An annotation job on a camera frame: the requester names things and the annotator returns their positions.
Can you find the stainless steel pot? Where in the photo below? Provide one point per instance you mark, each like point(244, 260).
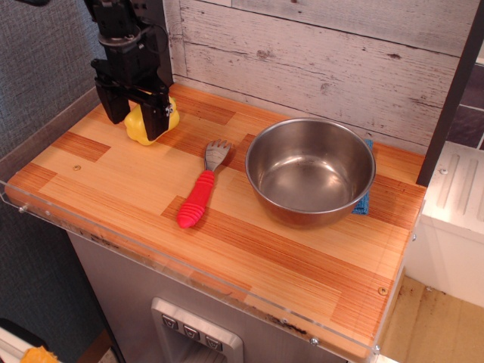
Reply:
point(302, 171)

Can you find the grey toy fridge cabinet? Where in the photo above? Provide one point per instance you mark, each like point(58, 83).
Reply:
point(127, 289)

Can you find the yellow object bottom left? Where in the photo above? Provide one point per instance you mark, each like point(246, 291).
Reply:
point(38, 355)

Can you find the clear acrylic guard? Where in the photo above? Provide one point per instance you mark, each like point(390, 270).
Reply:
point(46, 135)
point(234, 254)

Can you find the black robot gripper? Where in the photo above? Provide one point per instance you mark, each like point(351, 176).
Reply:
point(129, 73)

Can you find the yellow toy capsicum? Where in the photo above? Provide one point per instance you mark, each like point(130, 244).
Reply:
point(134, 123)

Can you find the silver dispenser button panel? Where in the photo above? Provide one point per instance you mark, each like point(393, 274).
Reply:
point(193, 332)

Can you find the blue cloth under pot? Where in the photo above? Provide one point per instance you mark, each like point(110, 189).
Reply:
point(364, 164)

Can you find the white toy sink unit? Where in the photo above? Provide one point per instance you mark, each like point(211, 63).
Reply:
point(446, 248)

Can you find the dark right frame post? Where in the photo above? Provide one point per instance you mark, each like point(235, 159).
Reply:
point(461, 77)

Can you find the red handled metal spork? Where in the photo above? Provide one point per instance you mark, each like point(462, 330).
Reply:
point(194, 207)

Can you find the clear acrylic front guard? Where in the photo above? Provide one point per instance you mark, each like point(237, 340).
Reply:
point(234, 254)

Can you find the clear acrylic left guard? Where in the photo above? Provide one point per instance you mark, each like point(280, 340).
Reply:
point(46, 135)

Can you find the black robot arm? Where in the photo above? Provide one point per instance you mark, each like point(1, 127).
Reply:
point(120, 14)

